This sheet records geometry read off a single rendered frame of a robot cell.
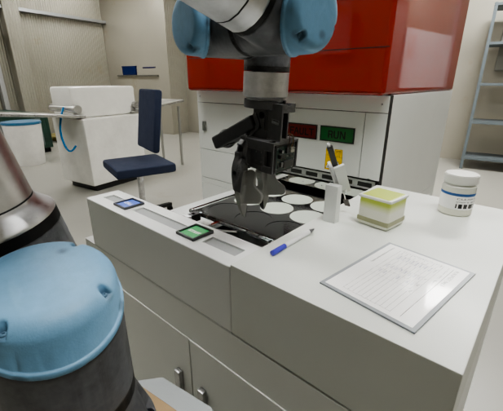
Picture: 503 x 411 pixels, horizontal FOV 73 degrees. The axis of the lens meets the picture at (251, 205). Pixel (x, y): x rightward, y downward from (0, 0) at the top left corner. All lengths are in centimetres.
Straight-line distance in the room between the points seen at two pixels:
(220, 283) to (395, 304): 29
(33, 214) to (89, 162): 393
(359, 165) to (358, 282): 60
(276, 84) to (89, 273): 39
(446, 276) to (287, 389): 32
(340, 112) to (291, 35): 74
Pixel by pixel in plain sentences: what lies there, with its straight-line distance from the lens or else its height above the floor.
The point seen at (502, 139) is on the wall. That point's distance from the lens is 671.
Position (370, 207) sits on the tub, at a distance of 76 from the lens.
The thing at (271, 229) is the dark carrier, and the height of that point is 90.
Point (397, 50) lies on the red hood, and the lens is 105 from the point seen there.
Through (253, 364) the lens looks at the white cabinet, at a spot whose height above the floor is 78.
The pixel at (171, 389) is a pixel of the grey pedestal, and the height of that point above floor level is 82.
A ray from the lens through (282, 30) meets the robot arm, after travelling 39.
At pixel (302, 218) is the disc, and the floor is 90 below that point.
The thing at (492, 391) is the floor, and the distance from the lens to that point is 196.
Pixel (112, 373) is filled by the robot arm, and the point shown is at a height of 101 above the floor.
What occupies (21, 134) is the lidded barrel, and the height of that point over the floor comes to 49.
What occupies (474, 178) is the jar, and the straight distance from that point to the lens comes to 89.
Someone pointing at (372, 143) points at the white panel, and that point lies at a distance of 107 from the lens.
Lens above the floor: 126
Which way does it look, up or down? 20 degrees down
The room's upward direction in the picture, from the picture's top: straight up
